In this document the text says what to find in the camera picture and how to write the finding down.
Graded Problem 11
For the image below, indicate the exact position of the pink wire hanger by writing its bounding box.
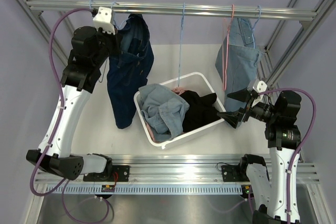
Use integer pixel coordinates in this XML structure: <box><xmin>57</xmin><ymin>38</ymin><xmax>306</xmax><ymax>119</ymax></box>
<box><xmin>222</xmin><ymin>4</ymin><xmax>235</xmax><ymax>91</ymax></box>

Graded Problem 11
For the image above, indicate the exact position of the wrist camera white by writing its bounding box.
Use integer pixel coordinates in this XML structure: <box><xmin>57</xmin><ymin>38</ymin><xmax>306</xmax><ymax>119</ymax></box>
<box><xmin>248</xmin><ymin>79</ymin><xmax>268</xmax><ymax>102</ymax></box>
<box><xmin>93</xmin><ymin>6</ymin><xmax>116</xmax><ymax>35</ymax></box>

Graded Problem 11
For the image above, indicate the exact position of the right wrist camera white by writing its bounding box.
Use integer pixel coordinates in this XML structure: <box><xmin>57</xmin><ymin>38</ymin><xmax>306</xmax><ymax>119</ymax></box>
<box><xmin>248</xmin><ymin>79</ymin><xmax>268</xmax><ymax>102</ymax></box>

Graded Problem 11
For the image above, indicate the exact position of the right aluminium frame post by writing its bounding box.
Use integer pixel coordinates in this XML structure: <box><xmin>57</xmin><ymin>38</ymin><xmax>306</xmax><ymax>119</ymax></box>
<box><xmin>260</xmin><ymin>0</ymin><xmax>335</xmax><ymax>87</ymax></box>

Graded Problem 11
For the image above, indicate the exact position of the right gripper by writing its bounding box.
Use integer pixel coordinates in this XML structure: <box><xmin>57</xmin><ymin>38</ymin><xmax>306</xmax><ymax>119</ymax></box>
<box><xmin>218</xmin><ymin>86</ymin><xmax>279</xmax><ymax>128</ymax></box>

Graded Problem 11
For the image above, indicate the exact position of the blue hanger of dark denim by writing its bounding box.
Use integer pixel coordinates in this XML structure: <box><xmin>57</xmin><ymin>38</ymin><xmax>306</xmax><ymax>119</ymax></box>
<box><xmin>111</xmin><ymin>1</ymin><xmax>133</xmax><ymax>31</ymax></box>

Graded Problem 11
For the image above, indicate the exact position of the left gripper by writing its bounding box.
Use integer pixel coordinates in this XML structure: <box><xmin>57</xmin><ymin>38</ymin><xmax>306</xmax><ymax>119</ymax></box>
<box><xmin>92</xmin><ymin>24</ymin><xmax>122</xmax><ymax>67</ymax></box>

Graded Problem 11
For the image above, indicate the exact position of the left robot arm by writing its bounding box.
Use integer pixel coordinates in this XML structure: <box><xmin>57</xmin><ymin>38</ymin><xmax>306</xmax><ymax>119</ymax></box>
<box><xmin>26</xmin><ymin>26</ymin><xmax>122</xmax><ymax>181</ymax></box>

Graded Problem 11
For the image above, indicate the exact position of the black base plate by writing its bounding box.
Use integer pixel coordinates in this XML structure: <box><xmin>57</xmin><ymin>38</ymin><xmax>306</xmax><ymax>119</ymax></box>
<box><xmin>83</xmin><ymin>165</ymin><xmax>130</xmax><ymax>183</ymax></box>
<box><xmin>221</xmin><ymin>165</ymin><xmax>249</xmax><ymax>182</ymax></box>

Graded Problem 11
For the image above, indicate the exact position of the light blue denim skirt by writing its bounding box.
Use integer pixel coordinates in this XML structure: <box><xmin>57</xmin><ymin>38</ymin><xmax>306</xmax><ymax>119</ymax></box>
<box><xmin>138</xmin><ymin>83</ymin><xmax>190</xmax><ymax>142</ymax></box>

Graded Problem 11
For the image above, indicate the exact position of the aluminium hanging rail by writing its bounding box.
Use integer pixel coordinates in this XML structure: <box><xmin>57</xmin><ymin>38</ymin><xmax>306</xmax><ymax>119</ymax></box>
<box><xmin>39</xmin><ymin>0</ymin><xmax>317</xmax><ymax>22</ymax></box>

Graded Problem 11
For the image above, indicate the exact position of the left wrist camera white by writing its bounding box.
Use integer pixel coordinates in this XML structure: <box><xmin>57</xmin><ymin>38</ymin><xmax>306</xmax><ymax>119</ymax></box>
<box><xmin>93</xmin><ymin>6</ymin><xmax>116</xmax><ymax>35</ymax></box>

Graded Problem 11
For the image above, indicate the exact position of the dark blue denim skirt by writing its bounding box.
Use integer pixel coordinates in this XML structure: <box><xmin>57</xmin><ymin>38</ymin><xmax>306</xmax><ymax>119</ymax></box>
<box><xmin>107</xmin><ymin>14</ymin><xmax>154</xmax><ymax>129</ymax></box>

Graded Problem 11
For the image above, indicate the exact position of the blue hanger far right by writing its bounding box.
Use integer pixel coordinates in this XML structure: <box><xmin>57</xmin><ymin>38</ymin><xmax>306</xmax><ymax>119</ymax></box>
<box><xmin>238</xmin><ymin>5</ymin><xmax>263</xmax><ymax>67</ymax></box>

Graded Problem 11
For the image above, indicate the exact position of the slotted cable duct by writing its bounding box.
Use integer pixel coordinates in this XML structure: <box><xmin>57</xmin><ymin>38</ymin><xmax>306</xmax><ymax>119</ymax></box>
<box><xmin>54</xmin><ymin>184</ymin><xmax>243</xmax><ymax>195</ymax></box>

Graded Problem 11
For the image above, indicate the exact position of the pink skirt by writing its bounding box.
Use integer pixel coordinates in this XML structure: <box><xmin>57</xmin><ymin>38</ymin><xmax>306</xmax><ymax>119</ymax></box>
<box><xmin>145</xmin><ymin>85</ymin><xmax>187</xmax><ymax>142</ymax></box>

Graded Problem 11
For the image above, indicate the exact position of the black skirt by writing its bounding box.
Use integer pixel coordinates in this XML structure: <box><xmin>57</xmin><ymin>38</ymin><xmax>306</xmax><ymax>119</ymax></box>
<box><xmin>180</xmin><ymin>90</ymin><xmax>220</xmax><ymax>133</ymax></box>

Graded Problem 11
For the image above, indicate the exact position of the front aluminium rail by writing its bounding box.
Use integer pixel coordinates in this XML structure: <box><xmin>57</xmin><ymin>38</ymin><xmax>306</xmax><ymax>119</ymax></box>
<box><xmin>35</xmin><ymin>154</ymin><xmax>320</xmax><ymax>185</ymax></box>

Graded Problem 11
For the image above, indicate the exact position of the blue hanger of light denim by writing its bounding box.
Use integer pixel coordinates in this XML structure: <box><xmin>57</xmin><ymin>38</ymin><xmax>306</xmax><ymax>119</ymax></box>
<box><xmin>177</xmin><ymin>2</ymin><xmax>186</xmax><ymax>87</ymax></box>

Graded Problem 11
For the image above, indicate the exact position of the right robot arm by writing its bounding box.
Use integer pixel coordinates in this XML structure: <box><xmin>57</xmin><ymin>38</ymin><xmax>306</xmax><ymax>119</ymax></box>
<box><xmin>218</xmin><ymin>89</ymin><xmax>301</xmax><ymax>223</ymax></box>

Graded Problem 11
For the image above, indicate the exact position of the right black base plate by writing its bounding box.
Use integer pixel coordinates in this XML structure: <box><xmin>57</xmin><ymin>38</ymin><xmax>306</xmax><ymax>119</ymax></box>
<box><xmin>221</xmin><ymin>165</ymin><xmax>249</xmax><ymax>182</ymax></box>

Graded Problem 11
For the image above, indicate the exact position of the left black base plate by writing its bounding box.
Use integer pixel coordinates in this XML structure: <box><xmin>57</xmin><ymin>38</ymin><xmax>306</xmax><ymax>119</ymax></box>
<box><xmin>83</xmin><ymin>165</ymin><xmax>130</xmax><ymax>183</ymax></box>

